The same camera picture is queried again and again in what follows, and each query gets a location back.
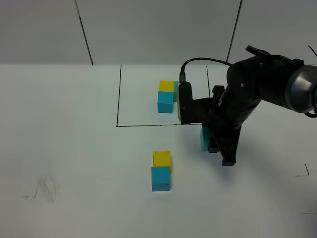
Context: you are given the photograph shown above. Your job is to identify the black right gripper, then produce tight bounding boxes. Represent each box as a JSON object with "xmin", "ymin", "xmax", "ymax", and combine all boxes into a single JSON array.
[{"xmin": 202, "ymin": 86, "xmax": 248, "ymax": 166}]

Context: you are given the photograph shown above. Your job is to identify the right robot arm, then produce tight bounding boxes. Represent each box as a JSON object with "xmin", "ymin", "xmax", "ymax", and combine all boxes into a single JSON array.
[{"xmin": 203, "ymin": 46, "xmax": 317, "ymax": 166}]

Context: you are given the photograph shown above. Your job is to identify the green template block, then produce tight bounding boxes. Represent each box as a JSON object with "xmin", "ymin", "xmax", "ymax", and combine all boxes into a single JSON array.
[{"xmin": 173, "ymin": 81, "xmax": 179, "ymax": 102}]

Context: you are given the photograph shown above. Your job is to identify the blue template block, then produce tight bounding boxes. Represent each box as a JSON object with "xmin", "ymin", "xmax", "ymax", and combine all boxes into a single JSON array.
[{"xmin": 157, "ymin": 91, "xmax": 174, "ymax": 113}]

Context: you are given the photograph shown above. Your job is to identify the yellow template block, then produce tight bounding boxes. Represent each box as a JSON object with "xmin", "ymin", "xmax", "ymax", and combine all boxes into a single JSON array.
[{"xmin": 159, "ymin": 81, "xmax": 175, "ymax": 92}]

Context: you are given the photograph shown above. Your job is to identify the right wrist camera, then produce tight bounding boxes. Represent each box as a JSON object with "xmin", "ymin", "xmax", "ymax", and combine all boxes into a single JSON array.
[{"xmin": 178, "ymin": 81, "xmax": 213, "ymax": 125}]

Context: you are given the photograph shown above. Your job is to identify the black right camera cable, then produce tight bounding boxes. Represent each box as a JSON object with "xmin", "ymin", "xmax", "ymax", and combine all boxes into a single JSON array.
[{"xmin": 179, "ymin": 58, "xmax": 233, "ymax": 84}]

